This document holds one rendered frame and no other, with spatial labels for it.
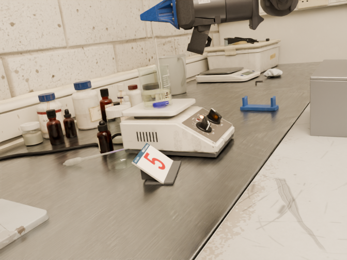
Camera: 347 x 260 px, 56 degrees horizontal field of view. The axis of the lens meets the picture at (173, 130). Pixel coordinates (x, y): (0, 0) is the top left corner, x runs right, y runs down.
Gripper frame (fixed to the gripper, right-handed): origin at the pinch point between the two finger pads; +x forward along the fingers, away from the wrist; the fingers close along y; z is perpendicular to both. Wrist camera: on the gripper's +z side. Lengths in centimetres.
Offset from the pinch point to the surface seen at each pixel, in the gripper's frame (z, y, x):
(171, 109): 17.3, -4.1, -0.6
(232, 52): 14, 103, -24
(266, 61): 21, 107, -40
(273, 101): 23.7, 22.9, -25.2
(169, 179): 25.7, -17.1, -0.2
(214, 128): 22.1, -3.2, -8.3
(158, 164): 24.3, -13.6, 1.8
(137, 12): -8, 75, 16
